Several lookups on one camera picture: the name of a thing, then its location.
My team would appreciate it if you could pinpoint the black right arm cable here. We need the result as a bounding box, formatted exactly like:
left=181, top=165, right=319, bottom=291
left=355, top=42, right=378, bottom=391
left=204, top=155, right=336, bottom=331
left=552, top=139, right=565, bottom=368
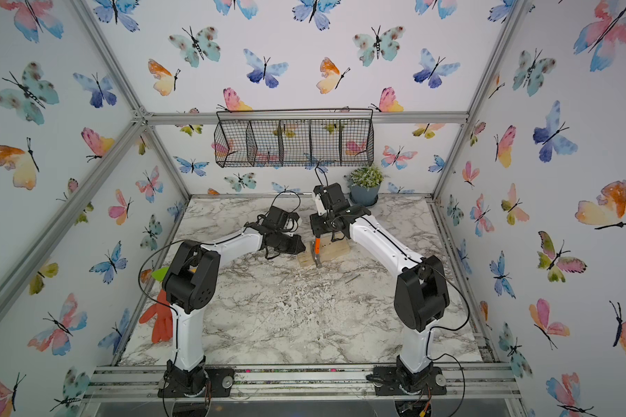
left=312, top=163, right=473, bottom=417

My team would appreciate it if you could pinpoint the green spatula yellow handle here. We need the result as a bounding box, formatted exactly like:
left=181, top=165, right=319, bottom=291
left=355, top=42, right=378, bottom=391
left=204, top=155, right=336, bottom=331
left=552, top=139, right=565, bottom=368
left=151, top=267, right=169, bottom=283

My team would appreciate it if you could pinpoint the dark steel nail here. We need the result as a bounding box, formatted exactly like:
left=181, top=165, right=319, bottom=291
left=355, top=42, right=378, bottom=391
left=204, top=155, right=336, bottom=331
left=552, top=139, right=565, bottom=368
left=345, top=275, right=361, bottom=284

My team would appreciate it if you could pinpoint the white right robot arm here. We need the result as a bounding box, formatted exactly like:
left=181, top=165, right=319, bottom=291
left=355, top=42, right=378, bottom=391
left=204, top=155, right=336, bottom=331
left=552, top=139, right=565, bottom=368
left=310, top=183, right=450, bottom=394

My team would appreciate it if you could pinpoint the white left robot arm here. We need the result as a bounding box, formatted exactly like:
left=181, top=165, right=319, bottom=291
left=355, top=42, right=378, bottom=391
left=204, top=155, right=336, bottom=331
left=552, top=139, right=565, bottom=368
left=158, top=206, right=306, bottom=399

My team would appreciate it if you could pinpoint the aluminium front rail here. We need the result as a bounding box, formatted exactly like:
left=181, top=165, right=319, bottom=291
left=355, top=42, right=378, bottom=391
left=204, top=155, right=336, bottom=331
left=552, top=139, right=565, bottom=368
left=83, top=362, right=522, bottom=402

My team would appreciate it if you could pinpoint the red silicone glove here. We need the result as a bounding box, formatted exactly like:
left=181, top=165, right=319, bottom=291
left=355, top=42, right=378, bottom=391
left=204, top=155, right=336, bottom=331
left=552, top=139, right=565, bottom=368
left=138, top=289, right=174, bottom=344

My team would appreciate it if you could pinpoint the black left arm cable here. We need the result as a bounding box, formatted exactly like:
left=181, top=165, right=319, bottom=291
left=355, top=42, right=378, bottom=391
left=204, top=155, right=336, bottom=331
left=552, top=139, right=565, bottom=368
left=136, top=188, right=304, bottom=366

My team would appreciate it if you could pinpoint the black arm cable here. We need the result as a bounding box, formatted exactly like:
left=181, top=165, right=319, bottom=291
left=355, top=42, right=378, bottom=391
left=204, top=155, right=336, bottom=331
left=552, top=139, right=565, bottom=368
left=136, top=188, right=304, bottom=366
left=312, top=163, right=473, bottom=417

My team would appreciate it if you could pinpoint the black wire wall basket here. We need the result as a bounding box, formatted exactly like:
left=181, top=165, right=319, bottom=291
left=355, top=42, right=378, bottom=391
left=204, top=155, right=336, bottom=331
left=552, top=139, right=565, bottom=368
left=212, top=108, right=375, bottom=169

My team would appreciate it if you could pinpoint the wooden board with holes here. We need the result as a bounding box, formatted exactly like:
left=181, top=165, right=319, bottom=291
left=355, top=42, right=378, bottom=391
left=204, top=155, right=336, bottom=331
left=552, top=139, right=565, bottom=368
left=297, top=236, right=351, bottom=268

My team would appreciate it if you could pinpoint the blue pot green plant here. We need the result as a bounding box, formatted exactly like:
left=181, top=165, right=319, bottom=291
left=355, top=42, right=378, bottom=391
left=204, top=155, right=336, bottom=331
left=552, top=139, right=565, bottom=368
left=348, top=165, right=384, bottom=207

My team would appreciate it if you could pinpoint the orange handled claw hammer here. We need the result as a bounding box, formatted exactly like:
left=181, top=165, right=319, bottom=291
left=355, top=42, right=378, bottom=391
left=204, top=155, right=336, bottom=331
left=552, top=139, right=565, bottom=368
left=312, top=236, right=322, bottom=269

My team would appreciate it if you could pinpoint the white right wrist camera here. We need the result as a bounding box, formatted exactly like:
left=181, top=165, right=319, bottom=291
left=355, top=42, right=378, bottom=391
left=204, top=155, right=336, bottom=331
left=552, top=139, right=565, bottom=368
left=312, top=187, right=327, bottom=216

